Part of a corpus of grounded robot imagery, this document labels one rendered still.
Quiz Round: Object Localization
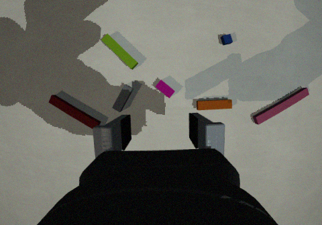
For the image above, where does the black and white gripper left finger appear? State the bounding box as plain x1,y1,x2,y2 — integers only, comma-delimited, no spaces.
93,115,131,158

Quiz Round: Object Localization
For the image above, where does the small blue cube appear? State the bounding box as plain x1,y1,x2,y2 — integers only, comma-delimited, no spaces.
221,34,233,45

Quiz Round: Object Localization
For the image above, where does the dark grey rod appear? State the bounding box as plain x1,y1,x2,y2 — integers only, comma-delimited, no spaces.
112,85,133,112

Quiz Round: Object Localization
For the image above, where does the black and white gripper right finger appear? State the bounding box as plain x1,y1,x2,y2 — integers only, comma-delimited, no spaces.
189,113,225,156

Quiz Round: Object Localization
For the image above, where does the magenta rod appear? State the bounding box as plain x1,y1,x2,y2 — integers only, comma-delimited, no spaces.
156,80,175,98

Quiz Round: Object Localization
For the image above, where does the pink rod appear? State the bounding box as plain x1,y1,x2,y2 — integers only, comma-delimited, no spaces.
253,88,309,125

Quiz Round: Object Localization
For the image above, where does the orange rod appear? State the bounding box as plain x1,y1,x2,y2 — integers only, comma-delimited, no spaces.
197,99,232,110

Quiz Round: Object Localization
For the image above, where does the dark red rod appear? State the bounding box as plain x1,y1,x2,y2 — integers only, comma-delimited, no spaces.
49,95,101,129

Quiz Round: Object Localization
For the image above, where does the green rectangular rod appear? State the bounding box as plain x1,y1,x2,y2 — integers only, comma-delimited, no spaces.
102,34,138,70

